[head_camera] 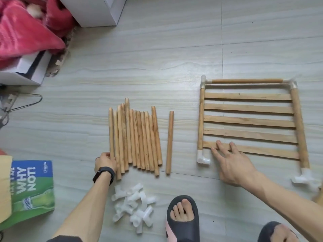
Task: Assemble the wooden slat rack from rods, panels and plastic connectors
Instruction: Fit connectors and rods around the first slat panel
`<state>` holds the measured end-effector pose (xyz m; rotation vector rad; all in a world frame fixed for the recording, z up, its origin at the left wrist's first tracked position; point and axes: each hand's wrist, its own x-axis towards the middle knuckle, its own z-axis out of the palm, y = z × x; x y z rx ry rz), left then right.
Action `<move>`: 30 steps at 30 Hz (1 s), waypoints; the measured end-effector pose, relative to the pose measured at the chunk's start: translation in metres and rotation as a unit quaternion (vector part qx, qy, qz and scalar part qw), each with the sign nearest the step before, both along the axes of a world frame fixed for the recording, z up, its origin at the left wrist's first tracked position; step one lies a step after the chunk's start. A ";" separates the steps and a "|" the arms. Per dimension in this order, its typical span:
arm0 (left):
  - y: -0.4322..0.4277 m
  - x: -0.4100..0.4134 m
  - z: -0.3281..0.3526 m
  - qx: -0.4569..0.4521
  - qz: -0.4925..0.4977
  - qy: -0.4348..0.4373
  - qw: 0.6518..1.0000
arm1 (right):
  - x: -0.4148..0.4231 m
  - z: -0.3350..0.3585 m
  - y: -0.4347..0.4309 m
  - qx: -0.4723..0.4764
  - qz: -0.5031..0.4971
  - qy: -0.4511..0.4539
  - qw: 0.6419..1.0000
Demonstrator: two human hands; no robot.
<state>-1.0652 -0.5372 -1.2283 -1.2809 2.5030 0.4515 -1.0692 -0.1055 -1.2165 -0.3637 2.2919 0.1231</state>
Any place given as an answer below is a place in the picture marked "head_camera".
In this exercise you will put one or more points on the flat white box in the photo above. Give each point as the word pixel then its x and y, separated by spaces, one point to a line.
pixel 22 70

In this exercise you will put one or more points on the black smartwatch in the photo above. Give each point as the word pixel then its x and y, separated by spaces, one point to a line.
pixel 103 174

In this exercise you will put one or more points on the slatted wooden shelf panel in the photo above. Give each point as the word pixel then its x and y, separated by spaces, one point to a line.
pixel 319 196
pixel 247 121

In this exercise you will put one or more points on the green cardboard box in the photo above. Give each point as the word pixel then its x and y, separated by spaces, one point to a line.
pixel 30 191

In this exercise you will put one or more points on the red fleece blanket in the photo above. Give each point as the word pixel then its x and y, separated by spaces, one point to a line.
pixel 28 27

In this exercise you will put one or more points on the pile of wooden dowels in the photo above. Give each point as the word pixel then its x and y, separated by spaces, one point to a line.
pixel 134 138

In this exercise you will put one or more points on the person's right hand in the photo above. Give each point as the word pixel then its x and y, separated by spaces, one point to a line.
pixel 234 166

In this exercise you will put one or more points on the person's left hand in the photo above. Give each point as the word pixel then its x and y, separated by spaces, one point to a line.
pixel 106 162

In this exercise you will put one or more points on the person's black sandal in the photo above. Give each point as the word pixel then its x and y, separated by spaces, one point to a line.
pixel 275 233
pixel 182 221

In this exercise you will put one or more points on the pile of white connectors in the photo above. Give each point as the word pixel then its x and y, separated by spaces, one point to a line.
pixel 134 204

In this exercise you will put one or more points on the single wooden stick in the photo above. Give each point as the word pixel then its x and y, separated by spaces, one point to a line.
pixel 247 81
pixel 169 143

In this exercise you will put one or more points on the white box cabinet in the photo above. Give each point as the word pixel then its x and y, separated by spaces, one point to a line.
pixel 91 10

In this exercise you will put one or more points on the person's left forearm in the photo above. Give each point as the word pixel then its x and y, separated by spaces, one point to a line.
pixel 80 211

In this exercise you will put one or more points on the person's right forearm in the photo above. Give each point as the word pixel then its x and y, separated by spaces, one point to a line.
pixel 287 204

